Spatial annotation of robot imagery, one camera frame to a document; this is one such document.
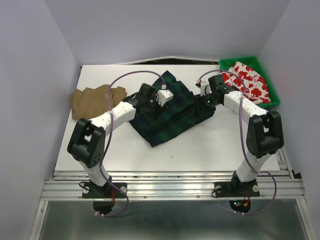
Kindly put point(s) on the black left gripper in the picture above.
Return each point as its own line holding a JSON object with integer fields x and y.
{"x": 156, "y": 115}

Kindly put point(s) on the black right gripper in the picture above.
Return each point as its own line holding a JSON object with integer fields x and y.
{"x": 198, "y": 100}

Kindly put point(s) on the dark green plaid skirt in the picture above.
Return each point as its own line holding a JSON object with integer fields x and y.
{"x": 182, "y": 114}

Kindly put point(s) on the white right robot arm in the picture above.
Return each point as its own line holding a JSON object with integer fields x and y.
{"x": 264, "y": 135}

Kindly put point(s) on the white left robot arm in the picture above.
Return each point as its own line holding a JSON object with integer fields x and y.
{"x": 87, "y": 142}

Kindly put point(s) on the red floral white skirt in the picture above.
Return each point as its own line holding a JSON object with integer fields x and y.
{"x": 256, "y": 87}

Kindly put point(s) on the folded tan skirt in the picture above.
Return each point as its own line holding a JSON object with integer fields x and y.
{"x": 92, "y": 102}

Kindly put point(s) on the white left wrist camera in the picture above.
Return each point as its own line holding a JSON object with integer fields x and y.
{"x": 163, "y": 96}

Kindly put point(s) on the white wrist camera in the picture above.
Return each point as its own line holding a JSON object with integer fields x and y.
{"x": 204, "y": 87}
{"x": 163, "y": 96}

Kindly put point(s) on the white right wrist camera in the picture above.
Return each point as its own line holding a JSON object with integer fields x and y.
{"x": 204, "y": 87}

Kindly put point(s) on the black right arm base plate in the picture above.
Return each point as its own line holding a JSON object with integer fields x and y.
{"x": 233, "y": 190}

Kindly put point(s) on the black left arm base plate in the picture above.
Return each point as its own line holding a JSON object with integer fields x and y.
{"x": 92, "y": 191}

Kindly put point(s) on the aluminium rail frame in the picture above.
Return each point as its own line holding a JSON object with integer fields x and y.
{"x": 174, "y": 186}

